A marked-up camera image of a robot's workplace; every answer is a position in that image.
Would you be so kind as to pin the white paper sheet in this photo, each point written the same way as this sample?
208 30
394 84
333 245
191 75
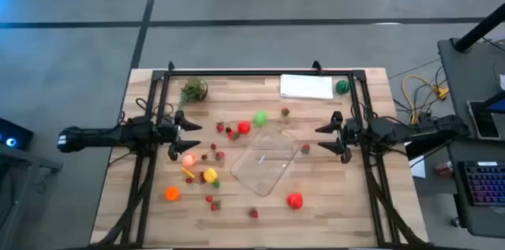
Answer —
419 167

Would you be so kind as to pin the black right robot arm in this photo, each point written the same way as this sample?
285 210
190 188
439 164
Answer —
414 129

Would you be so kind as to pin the yellow toy bell pepper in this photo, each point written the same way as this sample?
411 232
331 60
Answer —
210 175

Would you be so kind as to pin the black metal pole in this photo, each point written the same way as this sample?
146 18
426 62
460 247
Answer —
477 29

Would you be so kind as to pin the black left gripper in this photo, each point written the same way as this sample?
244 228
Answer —
169 131

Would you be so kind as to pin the clear plastic tupperware container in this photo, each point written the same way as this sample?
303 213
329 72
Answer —
252 171

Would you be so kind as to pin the yellow toy fruit slice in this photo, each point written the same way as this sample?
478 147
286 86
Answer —
188 172

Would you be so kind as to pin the grey metal side table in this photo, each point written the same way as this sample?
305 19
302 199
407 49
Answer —
39 165

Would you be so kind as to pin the black tablet device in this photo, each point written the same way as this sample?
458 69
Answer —
483 122

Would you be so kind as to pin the white folded paper towel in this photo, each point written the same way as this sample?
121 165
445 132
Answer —
306 86

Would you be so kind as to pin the red drink can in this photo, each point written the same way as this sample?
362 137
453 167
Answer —
444 167

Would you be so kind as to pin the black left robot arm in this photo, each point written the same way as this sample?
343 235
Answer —
98 136

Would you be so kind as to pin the backlit computer keyboard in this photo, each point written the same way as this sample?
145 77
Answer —
485 183

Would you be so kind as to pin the orange toy orange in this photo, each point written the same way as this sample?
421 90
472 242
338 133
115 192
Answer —
172 193

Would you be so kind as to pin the potted green succulent plant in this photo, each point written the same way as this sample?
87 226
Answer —
193 91

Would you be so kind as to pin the red toy strawberry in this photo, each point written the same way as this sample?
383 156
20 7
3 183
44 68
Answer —
219 155
253 213
220 126
285 112
305 148

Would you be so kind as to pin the red toy fruit green calyx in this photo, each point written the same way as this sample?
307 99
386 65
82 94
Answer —
233 135

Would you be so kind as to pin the black computer blue light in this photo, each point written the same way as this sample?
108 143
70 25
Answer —
16 135

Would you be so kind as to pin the grey office desk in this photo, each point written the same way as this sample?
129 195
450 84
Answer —
457 84

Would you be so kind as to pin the pink orange toy peach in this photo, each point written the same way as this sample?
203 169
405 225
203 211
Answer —
189 159

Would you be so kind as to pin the green striped toy watermelon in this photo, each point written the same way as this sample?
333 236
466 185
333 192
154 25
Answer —
342 87

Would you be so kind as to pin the green toy lime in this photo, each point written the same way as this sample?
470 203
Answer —
260 118

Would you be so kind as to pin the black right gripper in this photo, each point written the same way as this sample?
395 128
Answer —
351 133

